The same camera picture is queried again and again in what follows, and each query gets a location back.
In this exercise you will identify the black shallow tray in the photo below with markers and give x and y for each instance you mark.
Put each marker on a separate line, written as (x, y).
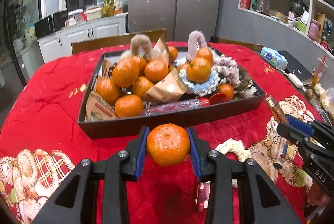
(131, 126)

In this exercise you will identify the red candy bar wrapper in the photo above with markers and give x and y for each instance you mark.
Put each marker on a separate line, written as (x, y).
(202, 196)

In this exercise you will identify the large mandarin orange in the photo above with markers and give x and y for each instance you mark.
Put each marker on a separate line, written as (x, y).
(141, 62)

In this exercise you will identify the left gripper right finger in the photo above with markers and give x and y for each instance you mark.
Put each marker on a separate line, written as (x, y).
(260, 201)

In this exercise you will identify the upper brown triangular pack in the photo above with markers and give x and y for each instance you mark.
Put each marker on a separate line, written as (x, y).
(160, 51)

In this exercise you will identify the brown triangular snack pack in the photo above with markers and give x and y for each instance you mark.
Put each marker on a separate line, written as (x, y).
(170, 89)

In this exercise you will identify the blue tissue pack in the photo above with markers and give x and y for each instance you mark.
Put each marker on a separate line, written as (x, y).
(274, 58)

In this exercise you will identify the dark brown scrunchie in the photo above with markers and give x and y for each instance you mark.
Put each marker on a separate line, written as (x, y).
(246, 88)

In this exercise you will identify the pink white ruffled scrunchie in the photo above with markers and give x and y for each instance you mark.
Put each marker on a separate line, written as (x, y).
(227, 68)

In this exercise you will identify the black microwave oven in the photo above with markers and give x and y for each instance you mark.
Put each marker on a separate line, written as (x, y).
(50, 24)

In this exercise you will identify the pink fuzzy hair clip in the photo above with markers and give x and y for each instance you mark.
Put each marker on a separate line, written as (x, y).
(195, 42)

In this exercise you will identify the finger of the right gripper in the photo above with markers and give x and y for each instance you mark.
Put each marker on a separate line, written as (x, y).
(300, 122)
(297, 134)

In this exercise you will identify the white power adapter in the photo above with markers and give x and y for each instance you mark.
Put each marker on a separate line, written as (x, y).
(294, 79)

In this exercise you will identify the tray mandarin back left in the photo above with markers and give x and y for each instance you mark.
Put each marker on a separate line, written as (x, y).
(107, 89)

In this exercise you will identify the wooden chair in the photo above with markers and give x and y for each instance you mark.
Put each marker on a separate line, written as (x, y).
(251, 46)
(123, 39)

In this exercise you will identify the cream braided scrunchie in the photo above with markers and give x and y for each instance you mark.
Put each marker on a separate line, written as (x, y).
(236, 147)

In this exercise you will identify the brown paper snack bag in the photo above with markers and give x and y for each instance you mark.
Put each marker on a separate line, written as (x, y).
(97, 109)

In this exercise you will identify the white kitchen cabinet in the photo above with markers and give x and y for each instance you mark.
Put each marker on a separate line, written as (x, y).
(58, 44)

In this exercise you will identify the small tray mandarin right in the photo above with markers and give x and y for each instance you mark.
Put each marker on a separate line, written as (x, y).
(227, 90)

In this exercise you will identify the tray mandarin front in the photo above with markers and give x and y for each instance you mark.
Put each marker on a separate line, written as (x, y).
(129, 106)

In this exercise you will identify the right hand of person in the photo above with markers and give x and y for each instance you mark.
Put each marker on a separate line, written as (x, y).
(316, 196)

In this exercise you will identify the beige fuzzy hair clip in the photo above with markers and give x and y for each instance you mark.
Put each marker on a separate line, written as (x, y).
(139, 44)

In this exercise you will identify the blue white knitted scrunchie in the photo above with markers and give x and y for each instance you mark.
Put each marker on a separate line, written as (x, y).
(202, 89)

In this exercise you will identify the clear bottle red cap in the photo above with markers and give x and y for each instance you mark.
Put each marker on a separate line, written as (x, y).
(177, 106)

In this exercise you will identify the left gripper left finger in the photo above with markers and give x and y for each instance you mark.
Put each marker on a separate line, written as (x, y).
(75, 200)

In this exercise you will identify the gold lipstick tube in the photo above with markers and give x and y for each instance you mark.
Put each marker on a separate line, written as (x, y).
(276, 110)

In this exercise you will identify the tray mandarin back middle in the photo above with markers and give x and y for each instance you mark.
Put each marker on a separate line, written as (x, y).
(141, 86)

